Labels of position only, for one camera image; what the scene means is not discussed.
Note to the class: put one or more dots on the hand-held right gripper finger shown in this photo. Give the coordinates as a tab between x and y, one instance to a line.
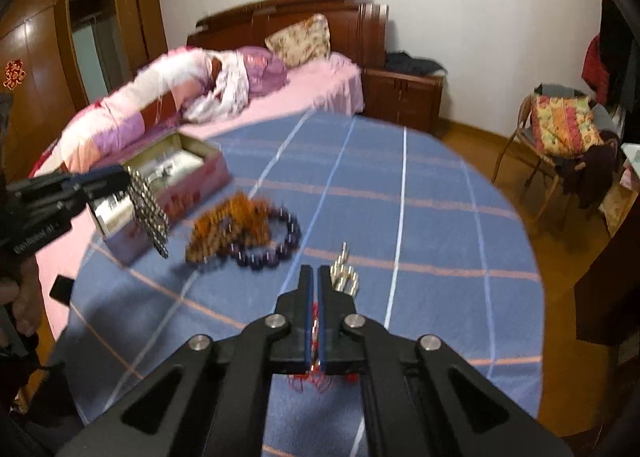
322	332
311	327

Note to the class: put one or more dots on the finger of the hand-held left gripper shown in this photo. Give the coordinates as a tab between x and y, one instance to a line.
95	176
75	199

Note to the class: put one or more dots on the red knot jade pendant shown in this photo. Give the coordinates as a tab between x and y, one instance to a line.
320	381

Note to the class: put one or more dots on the pink tin box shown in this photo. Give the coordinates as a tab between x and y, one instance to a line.
200	187

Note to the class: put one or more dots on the person's left hand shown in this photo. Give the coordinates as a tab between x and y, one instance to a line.
22	302

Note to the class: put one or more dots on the black phone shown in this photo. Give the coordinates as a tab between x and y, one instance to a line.
62	289

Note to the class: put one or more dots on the pink patchwork quilt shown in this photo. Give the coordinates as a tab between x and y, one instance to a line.
130	102

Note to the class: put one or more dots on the blue plaid tablecloth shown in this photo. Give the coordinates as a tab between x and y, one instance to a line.
400	217

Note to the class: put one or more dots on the brown wooden wardrobe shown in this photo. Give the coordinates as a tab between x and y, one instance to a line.
40	37

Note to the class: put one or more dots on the white floral cloth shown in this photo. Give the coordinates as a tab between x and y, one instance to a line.
230	82

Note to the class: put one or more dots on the purple blanket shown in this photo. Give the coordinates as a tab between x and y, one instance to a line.
270	72

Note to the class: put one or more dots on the bed with pink sheet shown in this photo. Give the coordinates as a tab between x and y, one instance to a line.
310	87

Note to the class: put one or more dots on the floral pillow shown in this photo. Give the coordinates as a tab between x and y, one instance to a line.
300	39

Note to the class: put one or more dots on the wooden nightstand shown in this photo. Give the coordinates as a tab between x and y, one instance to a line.
400	97

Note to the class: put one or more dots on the rattan chair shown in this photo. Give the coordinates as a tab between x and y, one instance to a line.
520	137

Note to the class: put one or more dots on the dark folded clothes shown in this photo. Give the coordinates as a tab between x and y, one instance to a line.
415	64

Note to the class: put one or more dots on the dark wooden cabinet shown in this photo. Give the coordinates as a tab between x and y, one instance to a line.
610	287

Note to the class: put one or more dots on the dark wooden headboard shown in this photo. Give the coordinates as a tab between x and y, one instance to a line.
350	22

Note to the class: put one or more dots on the dark maroon garment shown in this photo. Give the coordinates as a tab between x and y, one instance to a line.
595	172

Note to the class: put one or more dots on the colourful patchwork cushion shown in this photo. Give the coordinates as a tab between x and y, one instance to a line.
565	124

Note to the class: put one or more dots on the grey garment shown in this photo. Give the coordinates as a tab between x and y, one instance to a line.
605	117

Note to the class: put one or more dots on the white paper sheet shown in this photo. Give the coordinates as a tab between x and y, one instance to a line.
632	157

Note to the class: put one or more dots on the hanging red jacket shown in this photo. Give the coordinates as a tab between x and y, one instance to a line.
594	64

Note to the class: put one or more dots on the hanging black coats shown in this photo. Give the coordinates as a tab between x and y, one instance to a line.
617	57

